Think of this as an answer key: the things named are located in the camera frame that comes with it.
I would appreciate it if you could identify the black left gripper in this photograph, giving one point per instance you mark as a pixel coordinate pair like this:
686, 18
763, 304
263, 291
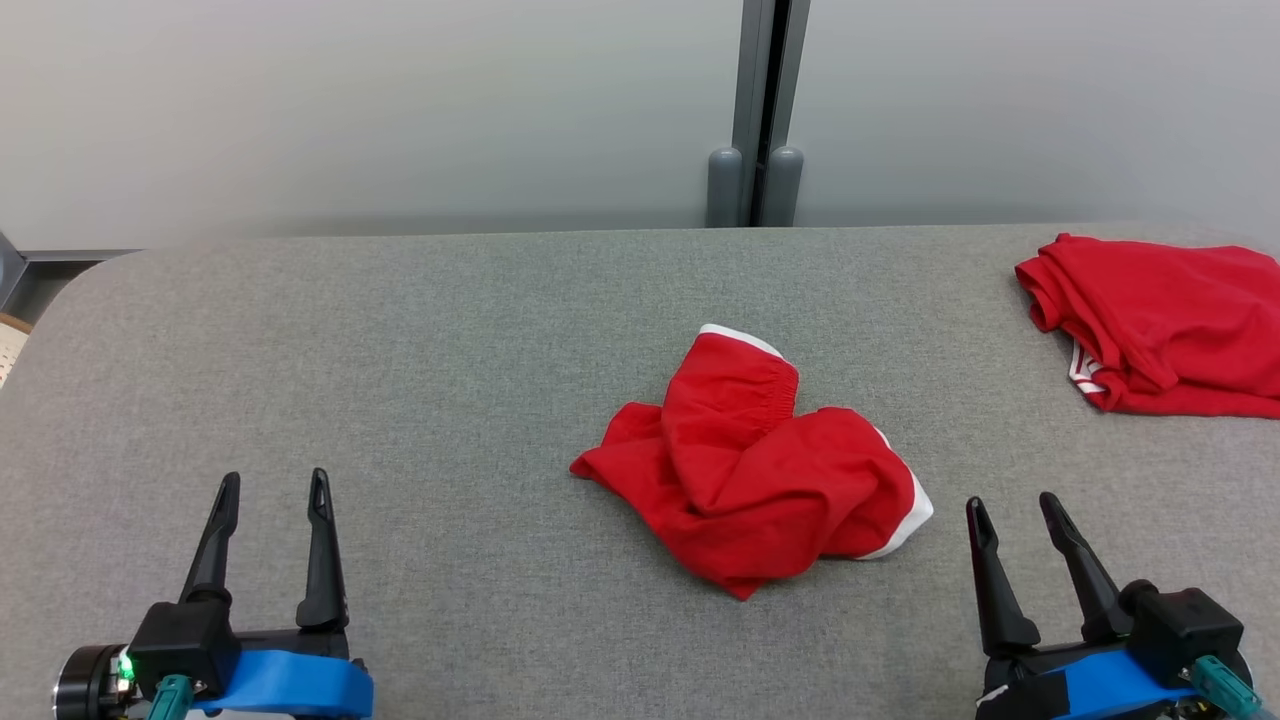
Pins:
185, 640

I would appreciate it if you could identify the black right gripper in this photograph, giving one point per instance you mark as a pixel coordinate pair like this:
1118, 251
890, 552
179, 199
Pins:
1190, 625

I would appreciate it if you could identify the red Bulls jersey white sleeves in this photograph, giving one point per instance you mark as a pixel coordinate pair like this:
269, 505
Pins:
1180, 320

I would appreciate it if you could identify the red shorts white trim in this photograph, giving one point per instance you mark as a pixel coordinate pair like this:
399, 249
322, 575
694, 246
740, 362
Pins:
740, 480

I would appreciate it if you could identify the beige perforated basket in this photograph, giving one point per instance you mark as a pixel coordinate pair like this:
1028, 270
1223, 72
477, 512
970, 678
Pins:
10, 350

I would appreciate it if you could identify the grey metal frame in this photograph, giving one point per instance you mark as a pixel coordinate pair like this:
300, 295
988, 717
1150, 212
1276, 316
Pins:
70, 256

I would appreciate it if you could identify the grey cylindrical post bumper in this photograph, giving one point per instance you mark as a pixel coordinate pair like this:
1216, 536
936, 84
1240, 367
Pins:
724, 190
785, 190

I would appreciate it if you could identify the grey metal partition post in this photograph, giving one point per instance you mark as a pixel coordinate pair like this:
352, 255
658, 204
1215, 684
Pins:
750, 80

